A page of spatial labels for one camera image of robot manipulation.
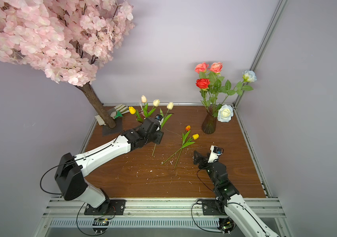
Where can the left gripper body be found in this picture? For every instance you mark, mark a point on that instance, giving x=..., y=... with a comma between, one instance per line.
x=155, y=138

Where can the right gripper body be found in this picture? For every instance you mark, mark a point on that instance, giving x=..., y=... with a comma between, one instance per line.
x=203, y=162

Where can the cream tulip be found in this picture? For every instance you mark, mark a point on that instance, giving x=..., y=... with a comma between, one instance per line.
x=167, y=115
x=144, y=101
x=148, y=113

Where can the orange tulip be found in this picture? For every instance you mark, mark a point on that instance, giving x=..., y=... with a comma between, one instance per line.
x=187, y=140

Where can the white rose large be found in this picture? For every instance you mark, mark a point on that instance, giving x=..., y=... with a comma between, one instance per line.
x=225, y=113

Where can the red rose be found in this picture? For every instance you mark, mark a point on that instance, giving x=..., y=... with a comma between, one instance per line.
x=203, y=85

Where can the pink rose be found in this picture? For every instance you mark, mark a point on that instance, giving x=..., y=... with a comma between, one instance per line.
x=202, y=70
x=214, y=75

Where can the white rose small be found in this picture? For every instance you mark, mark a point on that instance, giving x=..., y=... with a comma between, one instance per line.
x=242, y=86

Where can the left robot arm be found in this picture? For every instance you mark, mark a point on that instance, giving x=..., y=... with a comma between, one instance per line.
x=72, y=170

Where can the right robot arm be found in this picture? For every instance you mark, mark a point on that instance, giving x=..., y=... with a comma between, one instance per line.
x=229, y=199

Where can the left red glass vase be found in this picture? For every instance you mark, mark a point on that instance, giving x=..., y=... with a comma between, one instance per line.
x=142, y=117

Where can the right purple glass vase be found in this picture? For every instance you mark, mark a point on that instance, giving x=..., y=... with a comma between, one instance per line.
x=209, y=123

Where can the right circuit board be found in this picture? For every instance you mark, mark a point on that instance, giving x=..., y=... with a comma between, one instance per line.
x=226, y=225

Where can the circuit board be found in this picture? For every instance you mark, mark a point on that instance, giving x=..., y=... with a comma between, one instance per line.
x=100, y=225
x=226, y=225

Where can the left circuit board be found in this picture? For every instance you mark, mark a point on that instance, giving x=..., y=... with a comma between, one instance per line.
x=100, y=225

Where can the pink blossom artificial tree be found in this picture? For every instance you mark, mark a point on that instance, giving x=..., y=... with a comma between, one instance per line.
x=68, y=40

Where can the aluminium corner profile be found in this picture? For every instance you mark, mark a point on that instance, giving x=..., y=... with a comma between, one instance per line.
x=268, y=34

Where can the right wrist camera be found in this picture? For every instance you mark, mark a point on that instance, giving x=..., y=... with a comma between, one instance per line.
x=216, y=152

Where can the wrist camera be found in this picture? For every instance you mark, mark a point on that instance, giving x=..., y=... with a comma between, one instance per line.
x=216, y=152
x=159, y=118

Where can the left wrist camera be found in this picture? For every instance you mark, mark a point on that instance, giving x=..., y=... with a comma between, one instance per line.
x=159, y=118

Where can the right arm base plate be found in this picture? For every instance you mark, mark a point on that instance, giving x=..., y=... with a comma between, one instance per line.
x=212, y=207

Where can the aluminium mounting rail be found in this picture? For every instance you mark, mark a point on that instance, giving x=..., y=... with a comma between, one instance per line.
x=154, y=213

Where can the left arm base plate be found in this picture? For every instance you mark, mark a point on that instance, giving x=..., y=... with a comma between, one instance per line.
x=109, y=207

